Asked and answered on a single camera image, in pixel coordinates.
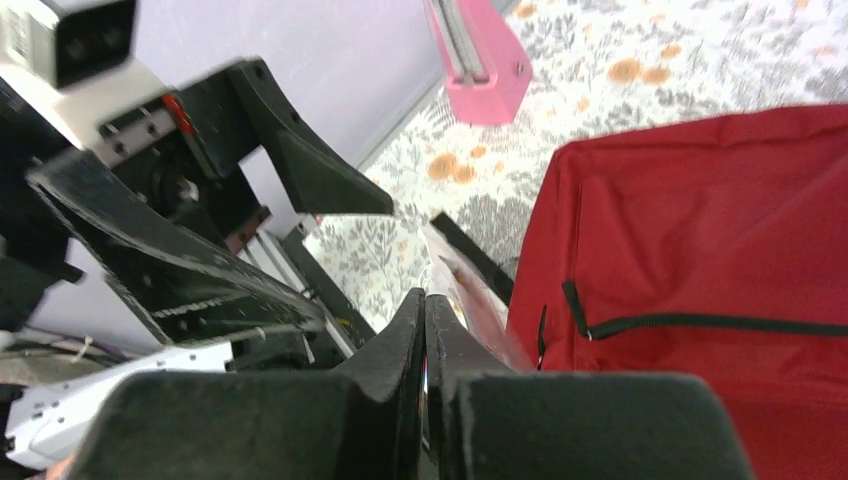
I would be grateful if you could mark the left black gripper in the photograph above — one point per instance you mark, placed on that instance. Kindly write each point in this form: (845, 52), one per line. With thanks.
(165, 230)

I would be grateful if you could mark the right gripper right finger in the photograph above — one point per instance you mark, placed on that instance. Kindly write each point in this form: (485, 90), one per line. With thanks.
(487, 421)

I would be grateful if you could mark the red backpack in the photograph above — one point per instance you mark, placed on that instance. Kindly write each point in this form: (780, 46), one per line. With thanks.
(715, 249)

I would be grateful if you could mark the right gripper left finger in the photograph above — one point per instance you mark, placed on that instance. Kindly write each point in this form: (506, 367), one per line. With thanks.
(359, 420)

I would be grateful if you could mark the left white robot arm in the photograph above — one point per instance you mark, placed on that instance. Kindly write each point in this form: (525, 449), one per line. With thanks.
(47, 423)

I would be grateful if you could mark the floral table mat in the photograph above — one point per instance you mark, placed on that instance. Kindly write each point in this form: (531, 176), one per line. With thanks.
(600, 67)

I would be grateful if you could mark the pink metronome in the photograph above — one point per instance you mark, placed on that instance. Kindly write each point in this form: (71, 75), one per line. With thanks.
(487, 70)

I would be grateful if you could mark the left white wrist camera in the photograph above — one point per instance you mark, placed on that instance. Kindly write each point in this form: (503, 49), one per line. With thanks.
(75, 66)

